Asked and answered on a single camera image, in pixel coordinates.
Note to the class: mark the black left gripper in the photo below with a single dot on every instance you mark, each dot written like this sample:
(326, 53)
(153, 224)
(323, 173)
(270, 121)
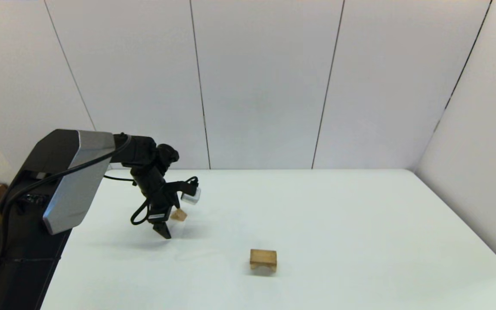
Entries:
(162, 206)

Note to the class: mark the triangular wooden building block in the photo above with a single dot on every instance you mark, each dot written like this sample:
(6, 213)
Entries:
(181, 215)

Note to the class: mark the rectangular wooden building block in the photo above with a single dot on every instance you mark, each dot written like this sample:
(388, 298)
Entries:
(263, 256)

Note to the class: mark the arched wooden building block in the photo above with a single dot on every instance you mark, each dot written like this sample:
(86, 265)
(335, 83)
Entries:
(264, 268)

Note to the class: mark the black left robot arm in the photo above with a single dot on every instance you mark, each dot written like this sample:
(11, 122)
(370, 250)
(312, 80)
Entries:
(71, 172)

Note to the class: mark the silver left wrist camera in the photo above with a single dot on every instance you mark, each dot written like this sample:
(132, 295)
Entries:
(192, 196)

